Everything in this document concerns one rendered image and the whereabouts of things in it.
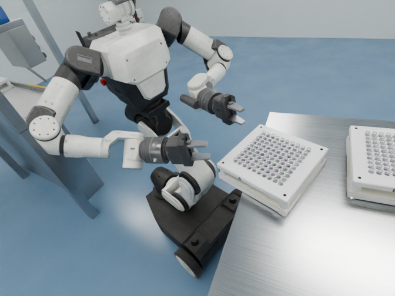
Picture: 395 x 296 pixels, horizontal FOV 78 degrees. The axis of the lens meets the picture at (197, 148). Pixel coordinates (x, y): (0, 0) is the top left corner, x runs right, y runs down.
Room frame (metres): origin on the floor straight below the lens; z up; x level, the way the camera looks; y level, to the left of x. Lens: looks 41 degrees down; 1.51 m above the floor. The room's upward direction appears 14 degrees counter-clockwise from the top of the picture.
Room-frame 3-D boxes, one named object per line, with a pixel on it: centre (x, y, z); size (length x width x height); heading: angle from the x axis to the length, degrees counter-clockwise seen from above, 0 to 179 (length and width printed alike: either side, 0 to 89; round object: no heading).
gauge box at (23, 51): (1.58, 0.85, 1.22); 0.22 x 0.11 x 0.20; 50
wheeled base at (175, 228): (1.01, 0.15, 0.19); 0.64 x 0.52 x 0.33; 37
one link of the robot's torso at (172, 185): (1.04, 0.17, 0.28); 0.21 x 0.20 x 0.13; 37
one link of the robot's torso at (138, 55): (1.07, 0.19, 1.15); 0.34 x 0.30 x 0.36; 127
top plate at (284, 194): (0.52, -0.22, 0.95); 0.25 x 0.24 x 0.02; 126
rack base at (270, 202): (0.52, -0.22, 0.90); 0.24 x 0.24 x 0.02; 36
